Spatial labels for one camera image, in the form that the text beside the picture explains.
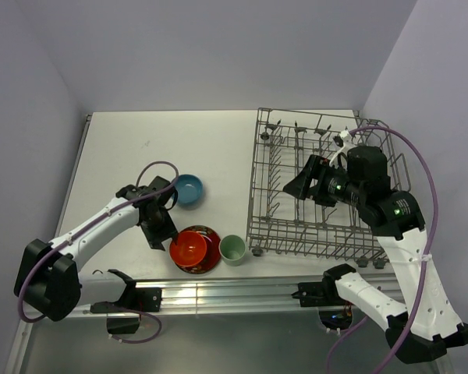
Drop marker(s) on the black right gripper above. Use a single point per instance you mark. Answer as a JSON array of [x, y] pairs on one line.
[[317, 167]]

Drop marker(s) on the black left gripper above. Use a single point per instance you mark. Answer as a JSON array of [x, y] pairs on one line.
[[168, 231]]

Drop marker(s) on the orange bowl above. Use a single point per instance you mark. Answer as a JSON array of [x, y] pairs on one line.
[[189, 249]]

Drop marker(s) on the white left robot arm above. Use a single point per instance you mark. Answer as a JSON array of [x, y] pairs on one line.
[[75, 248]]

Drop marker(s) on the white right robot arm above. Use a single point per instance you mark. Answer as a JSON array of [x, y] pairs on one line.
[[422, 327]]

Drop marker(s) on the light blue ceramic bowl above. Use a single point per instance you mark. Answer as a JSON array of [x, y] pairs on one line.
[[189, 189]]

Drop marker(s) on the red floral plate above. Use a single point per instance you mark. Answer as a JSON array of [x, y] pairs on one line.
[[212, 256]]

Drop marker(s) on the pale green cup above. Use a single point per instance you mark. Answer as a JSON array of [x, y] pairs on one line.
[[232, 249]]

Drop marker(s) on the grey wire dish rack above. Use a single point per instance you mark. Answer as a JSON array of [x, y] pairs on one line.
[[279, 224]]

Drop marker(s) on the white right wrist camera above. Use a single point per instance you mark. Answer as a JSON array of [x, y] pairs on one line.
[[343, 143]]

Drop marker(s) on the aluminium frame rail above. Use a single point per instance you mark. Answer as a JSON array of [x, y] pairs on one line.
[[218, 294]]

